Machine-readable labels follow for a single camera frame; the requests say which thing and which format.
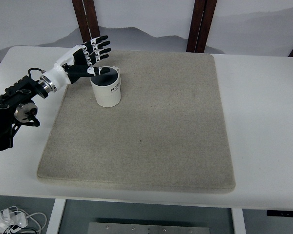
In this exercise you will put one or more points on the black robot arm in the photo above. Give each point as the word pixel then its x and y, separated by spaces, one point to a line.
pixel 17 107

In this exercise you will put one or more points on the white table leg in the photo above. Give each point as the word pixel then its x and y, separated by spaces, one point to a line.
pixel 238 221
pixel 56 216

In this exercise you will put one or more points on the right brown wooden screen frame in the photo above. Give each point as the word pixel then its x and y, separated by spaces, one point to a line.
pixel 202 16

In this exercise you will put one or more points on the white table leg right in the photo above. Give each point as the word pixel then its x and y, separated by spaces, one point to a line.
pixel 238 221

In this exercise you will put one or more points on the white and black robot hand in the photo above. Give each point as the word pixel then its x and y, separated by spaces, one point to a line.
pixel 78 62

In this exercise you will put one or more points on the left brown wooden screen frame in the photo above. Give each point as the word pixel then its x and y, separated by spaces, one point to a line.
pixel 86 16

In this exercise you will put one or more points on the brown wooden screen frame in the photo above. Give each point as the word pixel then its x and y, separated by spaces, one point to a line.
pixel 86 16
pixel 202 16

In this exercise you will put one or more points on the beige felt mat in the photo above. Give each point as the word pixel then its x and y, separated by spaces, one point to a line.
pixel 167 133

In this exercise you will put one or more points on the white table leg left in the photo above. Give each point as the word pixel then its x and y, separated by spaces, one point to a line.
pixel 56 216

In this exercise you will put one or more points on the black desk control panel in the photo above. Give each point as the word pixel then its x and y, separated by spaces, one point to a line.
pixel 279 213

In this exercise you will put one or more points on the metal base plate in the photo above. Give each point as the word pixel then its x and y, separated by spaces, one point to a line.
pixel 118 228

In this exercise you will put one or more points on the white charger with cables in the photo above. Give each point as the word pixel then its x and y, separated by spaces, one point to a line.
pixel 14 220

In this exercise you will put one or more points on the white ribbed cup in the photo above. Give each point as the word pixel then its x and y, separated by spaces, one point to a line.
pixel 107 87

